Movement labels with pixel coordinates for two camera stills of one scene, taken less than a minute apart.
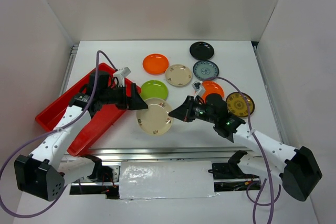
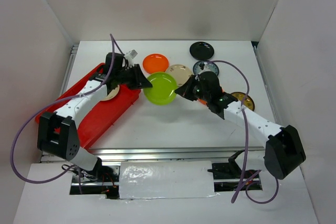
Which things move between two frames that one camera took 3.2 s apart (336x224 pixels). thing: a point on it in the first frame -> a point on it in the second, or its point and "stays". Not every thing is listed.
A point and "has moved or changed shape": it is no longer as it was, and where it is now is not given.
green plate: x=154 y=88 has moved or changed shape
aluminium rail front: x=164 y=155 stays
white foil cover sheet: x=168 y=179 stays
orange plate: x=155 y=64 stays
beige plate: x=155 y=120 has moved or changed shape
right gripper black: x=184 y=112 -> x=185 y=91
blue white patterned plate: x=206 y=70 stays
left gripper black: x=133 y=103 -> x=140 y=81
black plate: x=201 y=50 stays
